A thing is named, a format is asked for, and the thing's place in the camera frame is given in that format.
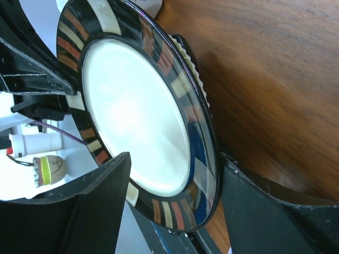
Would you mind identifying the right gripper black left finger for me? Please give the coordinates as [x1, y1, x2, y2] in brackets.
[1, 152, 131, 253]

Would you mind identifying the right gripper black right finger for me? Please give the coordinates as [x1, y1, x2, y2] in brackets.
[221, 153, 338, 253]

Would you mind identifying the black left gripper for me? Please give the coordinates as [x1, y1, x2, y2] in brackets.
[1, 38, 76, 121]

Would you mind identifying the black striped rim plate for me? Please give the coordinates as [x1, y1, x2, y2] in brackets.
[57, 1, 219, 232]

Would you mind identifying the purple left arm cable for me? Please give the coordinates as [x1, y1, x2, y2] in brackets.
[31, 119, 87, 146]

